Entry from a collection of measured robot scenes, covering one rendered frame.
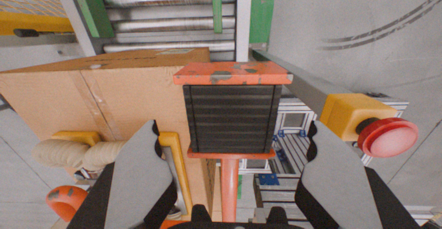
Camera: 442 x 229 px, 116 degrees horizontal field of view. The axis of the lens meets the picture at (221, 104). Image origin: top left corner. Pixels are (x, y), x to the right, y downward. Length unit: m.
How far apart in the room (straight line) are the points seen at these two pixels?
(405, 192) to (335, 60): 0.99
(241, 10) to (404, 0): 1.30
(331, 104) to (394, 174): 2.58
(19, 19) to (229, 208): 0.81
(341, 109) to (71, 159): 0.48
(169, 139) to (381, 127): 0.36
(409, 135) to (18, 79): 0.67
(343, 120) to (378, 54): 1.41
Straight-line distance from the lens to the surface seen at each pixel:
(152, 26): 0.72
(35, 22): 0.84
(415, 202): 0.80
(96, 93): 0.38
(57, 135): 0.49
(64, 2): 0.86
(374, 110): 0.33
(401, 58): 1.86
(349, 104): 0.32
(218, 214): 1.61
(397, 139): 0.32
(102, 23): 0.77
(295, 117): 1.31
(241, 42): 0.61
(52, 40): 1.57
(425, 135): 2.58
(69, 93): 0.42
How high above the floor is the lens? 1.20
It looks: 63 degrees down
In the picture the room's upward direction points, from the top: 176 degrees counter-clockwise
